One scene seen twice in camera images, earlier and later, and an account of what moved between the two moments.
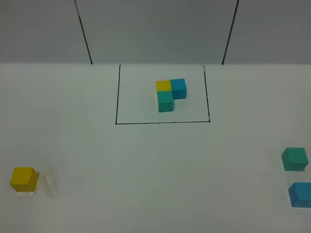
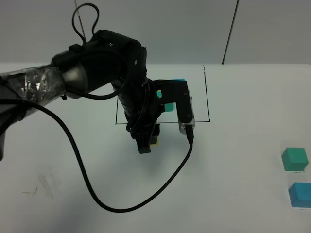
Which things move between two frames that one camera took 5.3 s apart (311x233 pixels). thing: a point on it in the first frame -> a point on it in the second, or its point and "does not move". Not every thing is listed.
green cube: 294,158 does not move
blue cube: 300,194 does not move
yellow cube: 24,179 -> 157,143
